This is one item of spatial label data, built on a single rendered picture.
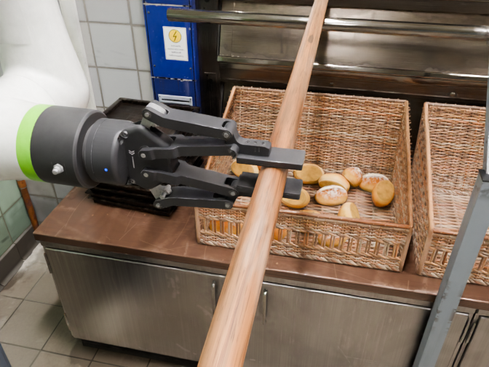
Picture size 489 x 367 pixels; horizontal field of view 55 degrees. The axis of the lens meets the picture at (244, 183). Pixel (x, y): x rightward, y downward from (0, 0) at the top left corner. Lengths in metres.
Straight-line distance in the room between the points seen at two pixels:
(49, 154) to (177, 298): 0.94
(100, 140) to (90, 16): 1.18
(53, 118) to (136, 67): 1.13
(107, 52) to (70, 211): 0.55
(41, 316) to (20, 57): 1.48
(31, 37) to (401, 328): 1.11
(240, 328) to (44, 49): 0.46
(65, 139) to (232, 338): 0.30
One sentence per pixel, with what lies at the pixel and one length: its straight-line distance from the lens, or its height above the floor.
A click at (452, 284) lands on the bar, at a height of 0.67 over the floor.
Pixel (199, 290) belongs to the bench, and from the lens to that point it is 1.37.
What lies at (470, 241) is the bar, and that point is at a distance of 1.09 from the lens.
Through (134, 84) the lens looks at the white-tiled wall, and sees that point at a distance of 1.71.
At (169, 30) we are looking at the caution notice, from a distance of 1.55.
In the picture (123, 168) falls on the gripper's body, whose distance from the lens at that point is 0.54.
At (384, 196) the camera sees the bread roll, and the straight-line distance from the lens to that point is 1.44.
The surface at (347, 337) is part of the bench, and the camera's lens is 1.41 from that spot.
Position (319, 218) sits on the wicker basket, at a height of 0.72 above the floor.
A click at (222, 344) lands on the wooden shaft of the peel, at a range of 0.33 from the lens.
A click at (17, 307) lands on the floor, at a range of 2.11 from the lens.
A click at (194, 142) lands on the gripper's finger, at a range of 0.51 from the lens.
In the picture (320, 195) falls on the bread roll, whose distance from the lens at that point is 1.43.
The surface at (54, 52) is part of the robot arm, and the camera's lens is 0.68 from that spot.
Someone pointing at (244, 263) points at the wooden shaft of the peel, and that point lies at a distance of 0.38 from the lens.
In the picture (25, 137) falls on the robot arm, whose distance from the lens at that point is 0.57.
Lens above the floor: 1.46
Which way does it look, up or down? 35 degrees down
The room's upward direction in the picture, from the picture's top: straight up
